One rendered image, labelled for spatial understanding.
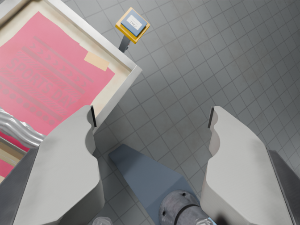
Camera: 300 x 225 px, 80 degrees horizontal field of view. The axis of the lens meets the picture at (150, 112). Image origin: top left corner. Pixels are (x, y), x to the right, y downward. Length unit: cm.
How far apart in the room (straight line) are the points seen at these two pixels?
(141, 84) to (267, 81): 183
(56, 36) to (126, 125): 115
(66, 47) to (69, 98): 23
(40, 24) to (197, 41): 180
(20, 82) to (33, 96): 7
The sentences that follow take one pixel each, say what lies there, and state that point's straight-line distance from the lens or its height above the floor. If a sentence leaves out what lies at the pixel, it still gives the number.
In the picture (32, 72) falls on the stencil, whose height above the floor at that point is 96.
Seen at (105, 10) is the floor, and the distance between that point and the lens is 215.
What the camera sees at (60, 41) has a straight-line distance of 93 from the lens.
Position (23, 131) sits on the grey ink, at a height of 96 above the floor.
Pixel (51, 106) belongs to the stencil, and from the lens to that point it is 87.
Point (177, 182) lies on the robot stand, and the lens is 72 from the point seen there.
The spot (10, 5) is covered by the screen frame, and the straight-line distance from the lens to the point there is 99.
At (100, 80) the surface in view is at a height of 95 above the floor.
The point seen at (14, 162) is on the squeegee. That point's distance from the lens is 80.
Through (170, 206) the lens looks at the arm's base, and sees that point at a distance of 68.
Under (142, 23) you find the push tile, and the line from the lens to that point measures 101.
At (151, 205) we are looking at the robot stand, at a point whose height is 120.
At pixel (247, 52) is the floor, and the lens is 287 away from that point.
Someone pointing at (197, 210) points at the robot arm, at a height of 133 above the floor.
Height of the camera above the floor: 181
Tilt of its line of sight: 71 degrees down
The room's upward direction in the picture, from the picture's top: 79 degrees clockwise
